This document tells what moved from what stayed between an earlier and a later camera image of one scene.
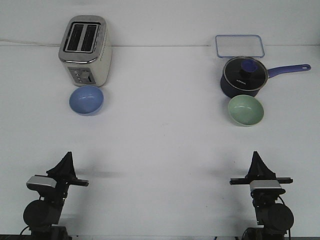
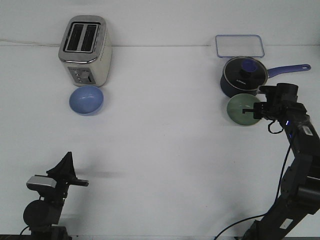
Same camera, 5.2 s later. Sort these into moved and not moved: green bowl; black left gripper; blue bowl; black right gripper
Moved: black right gripper
Not moved: black left gripper; blue bowl; green bowl
